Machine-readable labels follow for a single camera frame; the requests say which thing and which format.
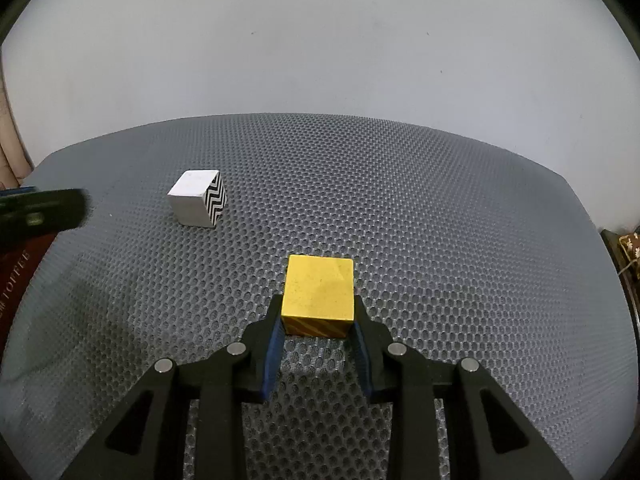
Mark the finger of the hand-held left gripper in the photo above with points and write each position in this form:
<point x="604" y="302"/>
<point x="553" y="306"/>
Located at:
<point x="45" y="210"/>
<point x="17" y="191"/>

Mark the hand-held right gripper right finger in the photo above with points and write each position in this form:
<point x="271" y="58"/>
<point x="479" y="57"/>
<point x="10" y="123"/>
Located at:
<point x="362" y="360"/>

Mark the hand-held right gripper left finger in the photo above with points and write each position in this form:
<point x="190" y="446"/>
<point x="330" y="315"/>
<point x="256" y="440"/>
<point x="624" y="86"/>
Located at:
<point x="270" y="360"/>

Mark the red rectangular tin box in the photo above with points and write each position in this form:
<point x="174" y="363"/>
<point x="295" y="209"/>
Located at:
<point x="20" y="270"/>

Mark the yellow red striped cube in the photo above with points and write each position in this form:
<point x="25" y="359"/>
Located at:
<point x="317" y="285"/>

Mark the beige patterned curtain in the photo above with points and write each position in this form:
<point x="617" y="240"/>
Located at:
<point x="12" y="135"/>

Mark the white zigzag print cube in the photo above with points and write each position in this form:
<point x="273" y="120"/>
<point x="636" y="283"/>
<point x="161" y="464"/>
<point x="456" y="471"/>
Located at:
<point x="190" y="195"/>

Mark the dark wooden cabinet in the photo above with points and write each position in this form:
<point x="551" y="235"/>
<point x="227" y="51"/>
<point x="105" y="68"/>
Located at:
<point x="627" y="290"/>

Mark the brown floral pouch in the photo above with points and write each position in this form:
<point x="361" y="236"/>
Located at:
<point x="631" y="246"/>

